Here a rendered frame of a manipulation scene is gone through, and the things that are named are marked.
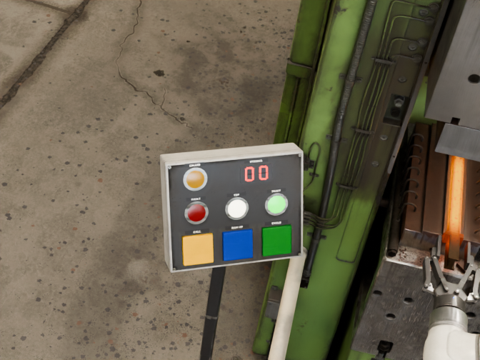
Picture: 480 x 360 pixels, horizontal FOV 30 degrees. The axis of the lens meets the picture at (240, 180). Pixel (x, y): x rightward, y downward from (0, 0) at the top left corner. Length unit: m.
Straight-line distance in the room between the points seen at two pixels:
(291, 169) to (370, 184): 0.36
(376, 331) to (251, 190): 0.69
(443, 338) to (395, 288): 0.39
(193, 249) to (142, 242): 1.31
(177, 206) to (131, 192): 1.50
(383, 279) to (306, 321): 0.61
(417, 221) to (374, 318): 0.35
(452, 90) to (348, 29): 0.29
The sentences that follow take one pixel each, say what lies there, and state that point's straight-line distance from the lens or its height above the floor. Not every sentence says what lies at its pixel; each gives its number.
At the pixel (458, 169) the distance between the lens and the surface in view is 2.53.
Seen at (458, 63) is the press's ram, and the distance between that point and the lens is 2.00.
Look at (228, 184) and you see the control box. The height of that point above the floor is 1.14.
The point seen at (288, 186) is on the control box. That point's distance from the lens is 2.19.
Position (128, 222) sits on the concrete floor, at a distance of 3.54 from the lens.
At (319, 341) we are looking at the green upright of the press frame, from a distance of 3.08.
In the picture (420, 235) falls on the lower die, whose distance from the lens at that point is 2.39.
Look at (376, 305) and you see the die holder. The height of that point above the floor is 0.71.
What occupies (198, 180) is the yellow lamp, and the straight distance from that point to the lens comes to 2.12.
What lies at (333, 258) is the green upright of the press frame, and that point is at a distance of 2.72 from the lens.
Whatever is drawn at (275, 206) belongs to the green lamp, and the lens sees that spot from 2.19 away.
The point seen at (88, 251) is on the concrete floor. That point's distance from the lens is 3.45.
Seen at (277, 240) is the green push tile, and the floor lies 1.01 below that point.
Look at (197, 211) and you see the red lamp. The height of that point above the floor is 1.10.
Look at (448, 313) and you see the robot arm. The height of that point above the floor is 1.04.
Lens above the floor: 2.73
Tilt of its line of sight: 47 degrees down
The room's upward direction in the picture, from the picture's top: 9 degrees clockwise
